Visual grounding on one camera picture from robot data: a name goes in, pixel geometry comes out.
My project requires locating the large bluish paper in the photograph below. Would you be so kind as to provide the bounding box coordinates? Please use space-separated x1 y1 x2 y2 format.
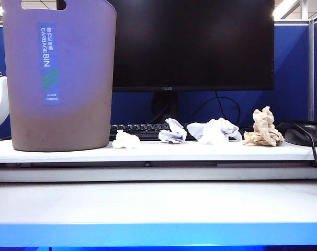
186 117 243 142

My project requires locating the bluish white paper ball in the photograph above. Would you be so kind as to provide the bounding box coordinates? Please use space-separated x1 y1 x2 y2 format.
158 118 187 144

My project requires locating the black computer monitor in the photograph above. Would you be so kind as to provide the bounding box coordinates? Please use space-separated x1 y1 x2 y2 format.
106 0 276 125

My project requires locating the small white paper ball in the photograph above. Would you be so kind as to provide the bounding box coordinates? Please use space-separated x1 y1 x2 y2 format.
112 129 142 150

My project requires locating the thin black monitor cable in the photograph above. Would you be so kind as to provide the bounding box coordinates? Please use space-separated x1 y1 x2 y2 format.
191 91 242 126

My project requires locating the wide blue partition panel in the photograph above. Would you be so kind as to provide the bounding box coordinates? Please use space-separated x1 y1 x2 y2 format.
0 22 311 139

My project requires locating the brown paper ball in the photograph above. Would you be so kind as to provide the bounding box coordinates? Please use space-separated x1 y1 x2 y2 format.
243 106 285 147

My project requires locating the long ceiling light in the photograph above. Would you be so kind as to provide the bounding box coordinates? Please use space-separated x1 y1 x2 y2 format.
273 0 302 19

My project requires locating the black computer keyboard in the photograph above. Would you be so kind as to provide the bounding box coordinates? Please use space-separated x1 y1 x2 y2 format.
109 122 245 142

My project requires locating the thick black cable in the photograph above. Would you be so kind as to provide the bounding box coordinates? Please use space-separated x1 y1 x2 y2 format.
275 119 317 191

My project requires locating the grey metal desk rail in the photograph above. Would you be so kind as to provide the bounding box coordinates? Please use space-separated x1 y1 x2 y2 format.
0 160 315 168

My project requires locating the black dome-shaped device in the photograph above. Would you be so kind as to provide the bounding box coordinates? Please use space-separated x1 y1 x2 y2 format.
284 122 317 147

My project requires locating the grey plastic garbage bin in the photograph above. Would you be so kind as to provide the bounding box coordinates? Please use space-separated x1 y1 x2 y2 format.
1 0 118 152

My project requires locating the grey partition post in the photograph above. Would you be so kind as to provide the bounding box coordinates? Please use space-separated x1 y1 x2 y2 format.
308 19 315 121

